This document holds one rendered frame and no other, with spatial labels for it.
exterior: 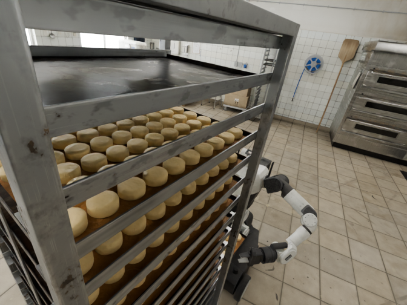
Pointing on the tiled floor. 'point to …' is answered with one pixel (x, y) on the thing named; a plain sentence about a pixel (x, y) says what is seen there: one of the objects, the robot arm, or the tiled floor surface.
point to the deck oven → (375, 105)
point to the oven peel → (350, 45)
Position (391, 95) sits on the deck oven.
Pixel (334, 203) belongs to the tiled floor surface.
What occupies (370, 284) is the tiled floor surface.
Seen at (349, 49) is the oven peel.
